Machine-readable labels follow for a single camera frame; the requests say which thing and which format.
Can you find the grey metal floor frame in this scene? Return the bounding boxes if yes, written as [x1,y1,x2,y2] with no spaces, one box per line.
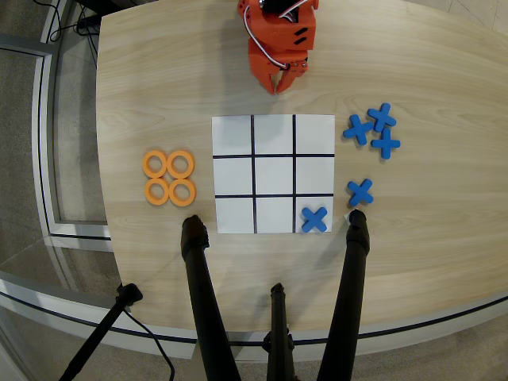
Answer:
[0,33,114,252]

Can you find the white tic-tac-toe grid paper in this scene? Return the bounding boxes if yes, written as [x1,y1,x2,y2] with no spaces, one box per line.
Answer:
[210,114,337,235]

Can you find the blue foam cross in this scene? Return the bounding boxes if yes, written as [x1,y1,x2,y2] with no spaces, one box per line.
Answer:
[301,206,329,234]
[367,102,398,133]
[370,127,402,160]
[342,114,375,146]
[347,178,375,208]

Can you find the orange foam ring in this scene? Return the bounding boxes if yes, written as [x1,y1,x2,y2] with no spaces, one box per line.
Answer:
[144,177,171,206]
[142,149,169,179]
[168,178,198,207]
[166,149,196,179]

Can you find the thin black stand pole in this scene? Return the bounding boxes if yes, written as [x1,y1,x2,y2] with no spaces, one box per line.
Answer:
[58,283,144,381]

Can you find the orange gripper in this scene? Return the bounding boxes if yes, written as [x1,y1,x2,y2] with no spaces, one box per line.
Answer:
[247,6,318,95]

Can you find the black floor cable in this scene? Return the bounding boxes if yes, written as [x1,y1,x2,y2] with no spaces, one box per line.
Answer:
[121,307,176,381]

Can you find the short black tripod leg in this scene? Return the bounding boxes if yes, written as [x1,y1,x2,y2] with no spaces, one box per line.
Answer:
[261,282,297,381]

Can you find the black cables with plug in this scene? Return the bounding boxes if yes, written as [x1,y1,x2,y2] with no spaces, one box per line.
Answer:
[46,0,100,69]

